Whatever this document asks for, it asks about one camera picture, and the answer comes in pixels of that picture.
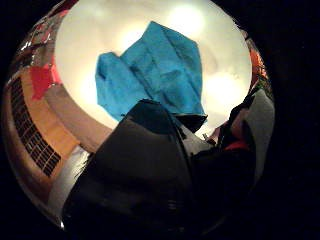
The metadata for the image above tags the red chair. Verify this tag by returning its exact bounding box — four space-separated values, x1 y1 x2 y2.
29 54 63 102

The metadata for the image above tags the the person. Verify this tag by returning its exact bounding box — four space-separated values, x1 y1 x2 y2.
213 87 276 188

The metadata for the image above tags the blue cloth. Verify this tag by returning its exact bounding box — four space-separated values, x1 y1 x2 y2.
94 20 206 123

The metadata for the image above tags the orange red furniture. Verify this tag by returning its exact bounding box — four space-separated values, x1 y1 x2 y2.
247 37 270 88

